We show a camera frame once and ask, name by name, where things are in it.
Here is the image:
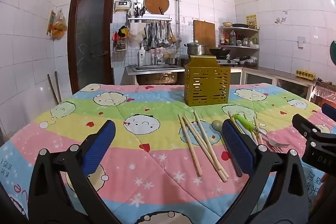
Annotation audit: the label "corner wall shelf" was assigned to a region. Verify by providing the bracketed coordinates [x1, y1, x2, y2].
[218, 26, 261, 51]

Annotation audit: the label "stack of dishes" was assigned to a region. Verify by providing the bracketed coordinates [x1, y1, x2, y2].
[239, 56, 259, 67]

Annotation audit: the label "yellow perforated utensil holder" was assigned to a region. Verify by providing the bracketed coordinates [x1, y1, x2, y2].
[184, 55, 231, 107]

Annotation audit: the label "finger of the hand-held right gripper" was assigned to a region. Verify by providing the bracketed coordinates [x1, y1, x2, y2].
[322, 103, 336, 120]
[292, 113, 326, 140]

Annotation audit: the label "person's right hand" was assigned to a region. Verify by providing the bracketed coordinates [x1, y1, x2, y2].
[314, 173, 330, 211]

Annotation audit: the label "steel sink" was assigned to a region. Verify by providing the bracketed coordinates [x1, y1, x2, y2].
[125, 64, 186, 85]

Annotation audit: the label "yellow wall poster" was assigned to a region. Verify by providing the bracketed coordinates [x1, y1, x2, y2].
[246, 14, 257, 29]

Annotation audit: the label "pale green spoon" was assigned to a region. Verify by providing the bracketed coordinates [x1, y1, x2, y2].
[211, 120, 224, 133]

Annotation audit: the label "rectangular wooden cutting board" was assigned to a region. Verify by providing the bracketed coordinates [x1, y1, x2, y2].
[193, 19, 216, 49]

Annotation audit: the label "gas stove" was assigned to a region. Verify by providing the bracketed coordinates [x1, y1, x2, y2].
[215, 56, 241, 66]

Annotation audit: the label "dark wooden glass door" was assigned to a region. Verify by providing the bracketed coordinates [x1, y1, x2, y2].
[67, 0, 116, 94]

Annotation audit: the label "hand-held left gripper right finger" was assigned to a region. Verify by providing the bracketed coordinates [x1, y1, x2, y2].
[215, 120, 310, 224]

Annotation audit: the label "hanging green yellow packet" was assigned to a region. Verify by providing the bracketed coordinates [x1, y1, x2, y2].
[47, 10, 56, 35]

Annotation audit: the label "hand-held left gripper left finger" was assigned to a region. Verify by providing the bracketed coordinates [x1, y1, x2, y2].
[28, 120, 124, 224]

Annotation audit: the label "metal faucet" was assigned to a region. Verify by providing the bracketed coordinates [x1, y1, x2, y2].
[154, 47, 164, 65]

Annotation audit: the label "white wall control box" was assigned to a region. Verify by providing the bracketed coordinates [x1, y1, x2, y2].
[114, 1, 132, 13]

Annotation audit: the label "hanging white cloth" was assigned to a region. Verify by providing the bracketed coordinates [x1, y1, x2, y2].
[129, 23, 145, 43]

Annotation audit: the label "wall stickers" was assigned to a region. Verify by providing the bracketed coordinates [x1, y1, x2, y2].
[274, 11, 289, 25]

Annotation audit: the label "cartoon printed blanket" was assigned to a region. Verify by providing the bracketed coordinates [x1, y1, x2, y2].
[0, 82, 336, 224]

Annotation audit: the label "steel pot with lid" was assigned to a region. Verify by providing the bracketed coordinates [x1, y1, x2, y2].
[184, 41, 208, 56]

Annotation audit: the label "white soap bottle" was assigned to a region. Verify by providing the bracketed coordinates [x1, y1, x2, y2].
[138, 46, 146, 66]

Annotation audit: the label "black knife holder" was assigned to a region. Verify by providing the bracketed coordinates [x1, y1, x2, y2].
[133, 3, 145, 17]

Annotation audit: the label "green round object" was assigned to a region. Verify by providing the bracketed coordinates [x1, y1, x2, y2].
[330, 40, 336, 66]

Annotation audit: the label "wooden stick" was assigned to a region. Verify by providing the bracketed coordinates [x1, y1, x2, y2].
[54, 71, 63, 103]
[47, 74, 60, 105]

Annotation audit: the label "kitchen counter cabinet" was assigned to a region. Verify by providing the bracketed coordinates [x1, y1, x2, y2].
[230, 65, 317, 102]

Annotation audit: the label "green handled metal fork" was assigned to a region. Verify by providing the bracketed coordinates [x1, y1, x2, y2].
[232, 114, 290, 148]

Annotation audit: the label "round wooden board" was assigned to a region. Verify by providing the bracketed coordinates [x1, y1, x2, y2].
[143, 0, 170, 15]

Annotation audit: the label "white wall rack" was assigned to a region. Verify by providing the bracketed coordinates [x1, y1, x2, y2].
[128, 14, 173, 24]

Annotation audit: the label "clear plastic sheet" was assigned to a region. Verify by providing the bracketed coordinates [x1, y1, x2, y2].
[314, 81, 336, 107]

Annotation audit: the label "black wok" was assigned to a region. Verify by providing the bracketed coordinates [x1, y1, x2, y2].
[209, 47, 232, 57]

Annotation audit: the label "yellow egg carton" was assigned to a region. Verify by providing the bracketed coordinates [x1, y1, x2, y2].
[296, 69, 316, 80]

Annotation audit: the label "hanging plastic bag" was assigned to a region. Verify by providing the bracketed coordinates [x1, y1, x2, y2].
[51, 10, 68, 41]

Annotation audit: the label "row of hanging metal ladles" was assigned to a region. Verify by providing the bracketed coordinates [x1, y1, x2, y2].
[143, 22, 182, 51]

